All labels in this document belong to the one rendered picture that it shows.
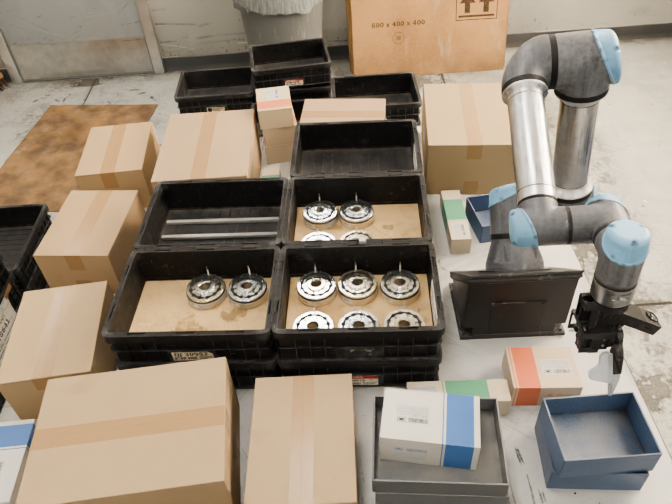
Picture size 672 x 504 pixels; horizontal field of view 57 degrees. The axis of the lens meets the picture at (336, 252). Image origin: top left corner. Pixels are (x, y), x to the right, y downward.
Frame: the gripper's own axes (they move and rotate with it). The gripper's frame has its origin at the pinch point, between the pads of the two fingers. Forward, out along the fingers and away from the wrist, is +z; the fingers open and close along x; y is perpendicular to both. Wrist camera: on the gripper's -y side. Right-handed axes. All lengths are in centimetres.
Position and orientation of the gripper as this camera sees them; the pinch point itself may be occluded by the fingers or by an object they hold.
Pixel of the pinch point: (600, 366)
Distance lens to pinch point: 142.3
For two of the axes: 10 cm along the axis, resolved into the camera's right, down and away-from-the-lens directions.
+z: 0.6, 7.8, 6.2
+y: -10.0, 0.6, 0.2
